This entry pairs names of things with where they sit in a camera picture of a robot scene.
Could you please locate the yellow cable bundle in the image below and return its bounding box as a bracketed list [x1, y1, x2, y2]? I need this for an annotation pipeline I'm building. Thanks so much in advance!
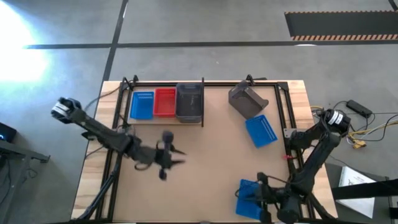
[310, 105, 398, 150]

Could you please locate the blue plastic mesh basket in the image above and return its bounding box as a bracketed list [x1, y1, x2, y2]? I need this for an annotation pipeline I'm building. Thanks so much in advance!
[235, 179, 265, 221]
[129, 90, 155, 121]
[244, 114, 279, 149]

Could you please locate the black flat bar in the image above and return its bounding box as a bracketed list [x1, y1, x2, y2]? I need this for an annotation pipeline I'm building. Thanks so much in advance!
[331, 177, 398, 200]

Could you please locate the grey desk frame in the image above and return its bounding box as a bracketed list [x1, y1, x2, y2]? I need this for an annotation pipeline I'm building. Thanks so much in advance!
[0, 139, 50, 224]

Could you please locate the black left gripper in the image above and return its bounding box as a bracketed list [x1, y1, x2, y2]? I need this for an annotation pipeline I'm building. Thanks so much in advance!
[152, 131, 187, 180]

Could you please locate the black hazard-striped floor mat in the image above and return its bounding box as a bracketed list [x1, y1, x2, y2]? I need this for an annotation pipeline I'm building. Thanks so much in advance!
[284, 11, 398, 41]

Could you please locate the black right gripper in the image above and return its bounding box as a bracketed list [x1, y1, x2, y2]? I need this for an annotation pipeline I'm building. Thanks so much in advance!
[254, 172, 285, 223]

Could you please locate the white printed paper sheet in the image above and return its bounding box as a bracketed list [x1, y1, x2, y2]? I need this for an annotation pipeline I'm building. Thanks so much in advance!
[335, 166, 377, 219]

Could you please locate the black aluminium rig frame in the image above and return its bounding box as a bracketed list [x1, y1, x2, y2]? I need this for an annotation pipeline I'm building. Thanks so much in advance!
[71, 74, 336, 224]

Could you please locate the black device with blue light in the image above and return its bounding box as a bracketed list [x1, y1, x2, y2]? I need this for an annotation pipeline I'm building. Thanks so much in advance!
[0, 122, 18, 143]

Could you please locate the red plastic mesh basket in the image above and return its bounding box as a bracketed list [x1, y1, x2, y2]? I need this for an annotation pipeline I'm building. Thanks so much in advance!
[153, 87, 177, 118]

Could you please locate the black power brick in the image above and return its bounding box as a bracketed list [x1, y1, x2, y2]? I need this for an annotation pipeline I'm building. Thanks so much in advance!
[346, 99, 373, 118]

